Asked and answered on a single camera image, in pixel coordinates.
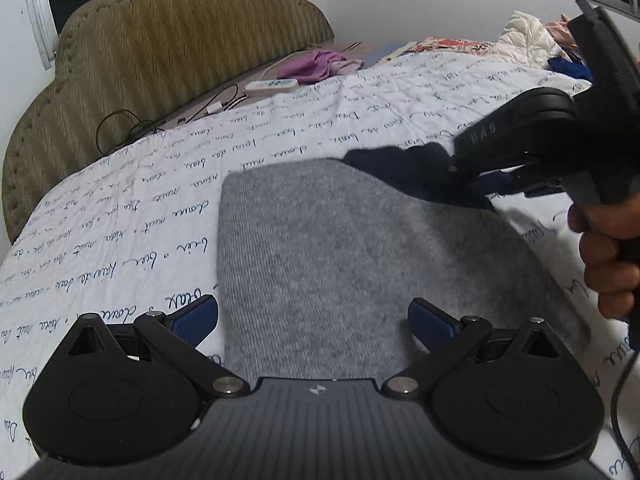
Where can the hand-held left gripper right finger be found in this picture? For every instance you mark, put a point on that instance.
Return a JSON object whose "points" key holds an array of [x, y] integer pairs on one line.
{"points": [[432, 325]]}

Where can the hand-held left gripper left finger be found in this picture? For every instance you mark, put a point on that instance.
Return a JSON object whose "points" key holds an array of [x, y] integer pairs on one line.
{"points": [[192, 320]]}

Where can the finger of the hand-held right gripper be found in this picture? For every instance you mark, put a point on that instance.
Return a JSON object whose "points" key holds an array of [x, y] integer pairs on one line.
{"points": [[530, 182], [490, 142]]}

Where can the navy knit sweater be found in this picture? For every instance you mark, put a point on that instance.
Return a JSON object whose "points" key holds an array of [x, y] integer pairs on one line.
{"points": [[410, 170]]}

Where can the grey knit garment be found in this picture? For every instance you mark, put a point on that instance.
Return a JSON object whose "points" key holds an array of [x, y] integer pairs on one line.
{"points": [[350, 260]]}

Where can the person's right hand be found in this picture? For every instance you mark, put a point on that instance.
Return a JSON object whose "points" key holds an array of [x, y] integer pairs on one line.
{"points": [[612, 260]]}

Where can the blue cloth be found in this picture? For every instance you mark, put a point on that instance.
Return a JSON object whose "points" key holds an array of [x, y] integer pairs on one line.
{"points": [[570, 67]]}

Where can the pink cloth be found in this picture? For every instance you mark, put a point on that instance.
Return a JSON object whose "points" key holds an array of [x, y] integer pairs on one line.
{"points": [[560, 32]]}

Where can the floral cloth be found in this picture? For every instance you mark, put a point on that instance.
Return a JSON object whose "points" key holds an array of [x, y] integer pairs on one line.
{"points": [[450, 45]]}

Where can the white puffy jacket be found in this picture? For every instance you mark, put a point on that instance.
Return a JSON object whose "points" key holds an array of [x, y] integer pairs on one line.
{"points": [[525, 40]]}

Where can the white script-printed blanket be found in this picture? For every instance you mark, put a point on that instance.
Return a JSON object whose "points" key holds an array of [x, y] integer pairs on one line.
{"points": [[125, 210]]}

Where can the beige bed sheet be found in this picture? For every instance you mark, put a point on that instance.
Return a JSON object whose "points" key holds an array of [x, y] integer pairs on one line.
{"points": [[370, 50]]}

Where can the purple cloth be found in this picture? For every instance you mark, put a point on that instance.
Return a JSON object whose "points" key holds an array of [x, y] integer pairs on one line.
{"points": [[305, 67]]}

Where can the white charger plug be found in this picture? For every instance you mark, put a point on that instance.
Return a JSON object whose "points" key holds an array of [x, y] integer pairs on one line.
{"points": [[215, 107]]}

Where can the white remote control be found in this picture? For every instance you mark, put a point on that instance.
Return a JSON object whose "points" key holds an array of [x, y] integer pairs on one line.
{"points": [[270, 85]]}

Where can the olive upholstered headboard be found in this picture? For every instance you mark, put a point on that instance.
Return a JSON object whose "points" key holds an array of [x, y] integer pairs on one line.
{"points": [[175, 35]]}

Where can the white mirror frame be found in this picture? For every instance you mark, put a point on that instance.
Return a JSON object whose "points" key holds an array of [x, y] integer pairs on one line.
{"points": [[40, 15]]}

